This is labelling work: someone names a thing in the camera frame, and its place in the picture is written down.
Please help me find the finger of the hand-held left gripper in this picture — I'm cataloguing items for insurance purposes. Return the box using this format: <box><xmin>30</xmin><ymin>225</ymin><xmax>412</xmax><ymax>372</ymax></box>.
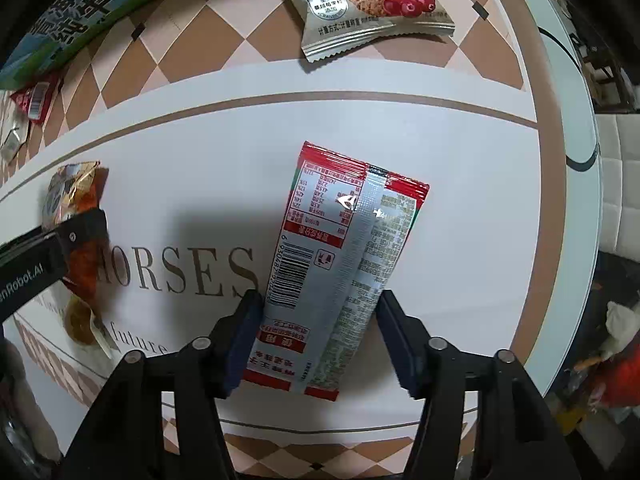
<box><xmin>0</xmin><ymin>209</ymin><xmax>109</xmax><ymax>267</ymax></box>

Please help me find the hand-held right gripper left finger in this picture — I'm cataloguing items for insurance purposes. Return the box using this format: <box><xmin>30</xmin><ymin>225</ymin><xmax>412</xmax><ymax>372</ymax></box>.
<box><xmin>62</xmin><ymin>289</ymin><xmax>264</xmax><ymax>480</ymax></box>

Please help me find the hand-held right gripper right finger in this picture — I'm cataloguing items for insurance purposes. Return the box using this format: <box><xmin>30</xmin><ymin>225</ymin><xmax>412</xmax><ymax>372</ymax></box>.
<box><xmin>376</xmin><ymin>290</ymin><xmax>583</xmax><ymax>480</ymax></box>

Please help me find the brown snack packet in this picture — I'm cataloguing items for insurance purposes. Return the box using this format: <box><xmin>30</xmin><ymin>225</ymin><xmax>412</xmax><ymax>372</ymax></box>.
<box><xmin>42</xmin><ymin>161</ymin><xmax>110</xmax><ymax>307</ymax></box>

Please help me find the long red silver snack packet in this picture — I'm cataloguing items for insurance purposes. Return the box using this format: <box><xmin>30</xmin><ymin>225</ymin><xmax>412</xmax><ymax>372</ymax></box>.
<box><xmin>242</xmin><ymin>141</ymin><xmax>431</xmax><ymax>402</ymax></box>

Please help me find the cardboard box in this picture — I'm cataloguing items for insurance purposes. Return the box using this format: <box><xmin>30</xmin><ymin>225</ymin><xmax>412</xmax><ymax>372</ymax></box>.
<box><xmin>0</xmin><ymin>0</ymin><xmax>261</xmax><ymax>89</ymax></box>

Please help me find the person's left forearm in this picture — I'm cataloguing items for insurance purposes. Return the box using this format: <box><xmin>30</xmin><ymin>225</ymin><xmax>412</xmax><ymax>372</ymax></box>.
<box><xmin>0</xmin><ymin>345</ymin><xmax>57</xmax><ymax>463</ymax></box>

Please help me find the round brown pastry packet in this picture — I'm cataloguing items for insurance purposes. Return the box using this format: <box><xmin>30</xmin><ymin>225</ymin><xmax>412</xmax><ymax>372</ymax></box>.
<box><xmin>62</xmin><ymin>294</ymin><xmax>116</xmax><ymax>361</ymax></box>

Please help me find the checkered printed tablecloth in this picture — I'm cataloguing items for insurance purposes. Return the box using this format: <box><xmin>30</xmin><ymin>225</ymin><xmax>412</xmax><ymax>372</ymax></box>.
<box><xmin>0</xmin><ymin>0</ymin><xmax>540</xmax><ymax>478</ymax></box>

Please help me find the small red snack packet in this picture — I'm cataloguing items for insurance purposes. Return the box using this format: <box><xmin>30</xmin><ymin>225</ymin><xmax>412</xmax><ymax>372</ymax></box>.
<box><xmin>10</xmin><ymin>72</ymin><xmax>64</xmax><ymax>126</ymax></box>

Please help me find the white goose plush toy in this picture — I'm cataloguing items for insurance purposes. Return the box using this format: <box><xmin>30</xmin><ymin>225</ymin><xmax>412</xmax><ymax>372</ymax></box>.
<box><xmin>601</xmin><ymin>301</ymin><xmax>640</xmax><ymax>362</ymax></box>

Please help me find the red bag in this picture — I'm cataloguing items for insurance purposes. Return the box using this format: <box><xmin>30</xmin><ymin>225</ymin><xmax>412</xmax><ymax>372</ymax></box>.
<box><xmin>592</xmin><ymin>355</ymin><xmax>640</xmax><ymax>412</ymax></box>

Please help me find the large white padded chair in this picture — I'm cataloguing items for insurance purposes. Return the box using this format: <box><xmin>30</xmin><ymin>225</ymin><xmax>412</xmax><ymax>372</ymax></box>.
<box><xmin>596</xmin><ymin>112</ymin><xmax>640</xmax><ymax>257</ymax></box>

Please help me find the white oat cookie packet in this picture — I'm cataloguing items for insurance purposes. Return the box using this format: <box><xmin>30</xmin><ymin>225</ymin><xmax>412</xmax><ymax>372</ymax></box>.
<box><xmin>262</xmin><ymin>0</ymin><xmax>457</xmax><ymax>64</ymax></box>

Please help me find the black cable loop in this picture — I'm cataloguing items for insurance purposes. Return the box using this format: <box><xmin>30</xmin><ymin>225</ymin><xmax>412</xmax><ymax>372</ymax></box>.
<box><xmin>542</xmin><ymin>25</ymin><xmax>601</xmax><ymax>172</ymax></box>

